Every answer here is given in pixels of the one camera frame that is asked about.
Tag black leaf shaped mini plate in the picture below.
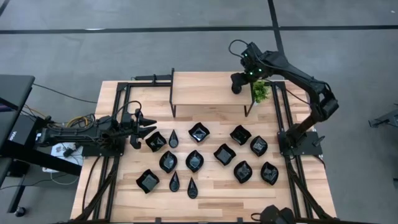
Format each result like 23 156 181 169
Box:
159 150 178 174
233 160 253 184
249 135 269 157
185 149 205 174

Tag white paper sheet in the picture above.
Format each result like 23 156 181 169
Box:
51 142 84 166

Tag black clamp handle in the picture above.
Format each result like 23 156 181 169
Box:
312 134 326 147

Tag green potted plant white pot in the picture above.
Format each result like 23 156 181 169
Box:
252 80 271 104

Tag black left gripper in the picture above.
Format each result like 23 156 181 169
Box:
119 108 158 141

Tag black square wavy mini plate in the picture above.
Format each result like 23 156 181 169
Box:
188 121 211 144
213 142 237 167
135 169 160 195
145 131 168 153
229 124 252 146

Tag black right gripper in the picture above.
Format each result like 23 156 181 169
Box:
231 57 273 84

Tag black aluminium rail frame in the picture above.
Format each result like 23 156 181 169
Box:
269 80 338 222
73 81 172 223

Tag black computer box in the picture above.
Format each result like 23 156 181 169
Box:
7 114 40 146

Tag grey metal stand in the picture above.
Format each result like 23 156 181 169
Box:
368 104 398 135

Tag black desk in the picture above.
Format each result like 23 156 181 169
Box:
0 74 83 215

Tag black mount bar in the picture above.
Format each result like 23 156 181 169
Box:
133 73 172 82

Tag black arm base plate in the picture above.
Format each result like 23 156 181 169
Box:
277 130 324 156
81 144 125 157

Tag black floor cable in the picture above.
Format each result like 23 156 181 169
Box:
32 83 98 104

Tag wooden riser shelf black legs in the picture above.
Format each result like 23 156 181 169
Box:
169 67 256 118

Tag yellow cable bundle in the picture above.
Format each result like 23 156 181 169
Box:
57 115 94 131

